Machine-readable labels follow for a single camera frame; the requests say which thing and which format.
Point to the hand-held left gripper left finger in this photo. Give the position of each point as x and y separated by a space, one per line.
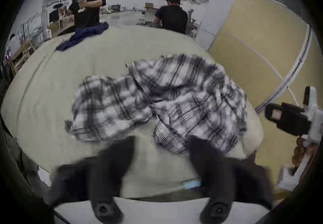
106 167

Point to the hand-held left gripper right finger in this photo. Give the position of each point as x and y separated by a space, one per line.
214 172

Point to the black and white plaid shirt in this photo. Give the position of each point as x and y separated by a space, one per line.
176 96

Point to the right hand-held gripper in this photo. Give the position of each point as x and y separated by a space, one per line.
292 119

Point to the person's right hand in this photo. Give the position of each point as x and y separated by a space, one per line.
297 154

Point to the dark blue shirt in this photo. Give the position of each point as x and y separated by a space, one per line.
84 33

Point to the bed with beige sheet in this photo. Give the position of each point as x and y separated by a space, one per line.
75 66

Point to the wooden rack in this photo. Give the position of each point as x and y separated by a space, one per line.
24 53

